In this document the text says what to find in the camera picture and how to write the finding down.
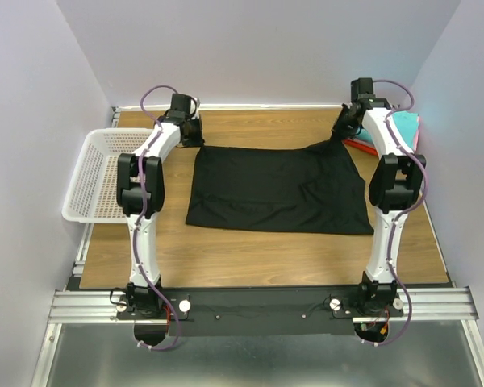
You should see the black t shirt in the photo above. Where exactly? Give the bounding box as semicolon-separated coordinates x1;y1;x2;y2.
186;139;373;235

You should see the folded turquoise t shirt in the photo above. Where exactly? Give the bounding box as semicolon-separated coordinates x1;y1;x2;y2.
392;111;419;151

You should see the aluminium frame rail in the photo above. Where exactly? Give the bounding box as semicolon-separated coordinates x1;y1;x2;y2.
48;288;478;325

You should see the white plastic laundry basket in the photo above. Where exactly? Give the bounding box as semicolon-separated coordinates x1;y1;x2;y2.
61;128;152;224

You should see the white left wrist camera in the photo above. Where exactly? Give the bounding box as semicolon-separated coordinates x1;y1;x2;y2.
190;97;200;119

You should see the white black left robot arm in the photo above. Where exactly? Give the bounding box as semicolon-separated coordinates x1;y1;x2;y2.
116;92;204;318

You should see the folded red t shirt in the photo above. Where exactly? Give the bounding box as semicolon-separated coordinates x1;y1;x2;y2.
343;139;378;156

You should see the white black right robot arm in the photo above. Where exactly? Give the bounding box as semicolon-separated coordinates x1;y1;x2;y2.
332;77;427;316

